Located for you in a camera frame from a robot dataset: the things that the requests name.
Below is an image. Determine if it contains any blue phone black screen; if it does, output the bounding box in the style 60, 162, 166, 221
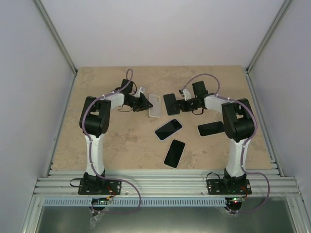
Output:
163, 93, 177, 116

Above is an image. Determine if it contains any white phone case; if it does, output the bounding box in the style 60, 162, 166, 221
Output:
149, 94, 162, 118

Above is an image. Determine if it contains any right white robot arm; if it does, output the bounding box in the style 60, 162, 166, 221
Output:
163, 81, 257, 194

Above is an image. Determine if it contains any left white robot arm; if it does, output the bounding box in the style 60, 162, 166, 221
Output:
78, 79, 153, 195

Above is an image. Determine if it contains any phone in lavender case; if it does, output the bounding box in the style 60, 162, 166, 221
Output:
155, 119, 183, 141

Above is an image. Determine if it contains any phone in white case right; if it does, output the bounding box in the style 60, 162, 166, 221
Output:
197, 121, 225, 137

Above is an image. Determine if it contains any phone in white case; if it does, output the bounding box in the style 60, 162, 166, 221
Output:
197, 121, 225, 137
164, 139, 186, 168

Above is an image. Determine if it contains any phone in white case front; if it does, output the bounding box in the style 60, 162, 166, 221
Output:
164, 139, 186, 168

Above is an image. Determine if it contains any left controller board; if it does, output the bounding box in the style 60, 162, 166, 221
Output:
91, 196, 113, 206

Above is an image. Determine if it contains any controller board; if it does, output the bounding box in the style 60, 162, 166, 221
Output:
91, 196, 113, 206
228, 196, 245, 207

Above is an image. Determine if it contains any right controller board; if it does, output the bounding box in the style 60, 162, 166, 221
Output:
228, 196, 245, 207

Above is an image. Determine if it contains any clear plastic bag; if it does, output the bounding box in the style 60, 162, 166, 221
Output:
89, 212, 102, 229

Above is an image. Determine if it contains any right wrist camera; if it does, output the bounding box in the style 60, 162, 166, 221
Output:
179, 88, 191, 101

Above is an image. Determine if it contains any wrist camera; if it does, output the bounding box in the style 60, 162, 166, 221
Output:
136, 87, 145, 98
179, 88, 191, 101

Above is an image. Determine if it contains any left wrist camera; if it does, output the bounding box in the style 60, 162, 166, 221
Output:
136, 87, 145, 98

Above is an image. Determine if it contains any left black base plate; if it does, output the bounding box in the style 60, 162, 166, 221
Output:
78, 179, 121, 196

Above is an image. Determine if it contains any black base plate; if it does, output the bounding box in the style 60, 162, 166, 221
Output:
206, 179, 252, 195
78, 179, 121, 196

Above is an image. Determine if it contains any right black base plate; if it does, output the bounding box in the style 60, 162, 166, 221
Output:
206, 179, 252, 195

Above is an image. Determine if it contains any aluminium rail frame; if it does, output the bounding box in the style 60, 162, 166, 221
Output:
33, 70, 303, 198

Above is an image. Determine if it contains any slotted cable duct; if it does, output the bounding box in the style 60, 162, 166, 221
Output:
43, 197, 226, 207

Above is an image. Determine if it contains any right aluminium corner post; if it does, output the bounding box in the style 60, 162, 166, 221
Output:
245, 0, 293, 75

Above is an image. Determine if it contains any aluminium corner post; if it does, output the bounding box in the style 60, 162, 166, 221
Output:
245, 0, 293, 75
33, 0, 78, 76

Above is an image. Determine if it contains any left aluminium corner post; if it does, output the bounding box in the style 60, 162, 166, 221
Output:
33, 0, 78, 76

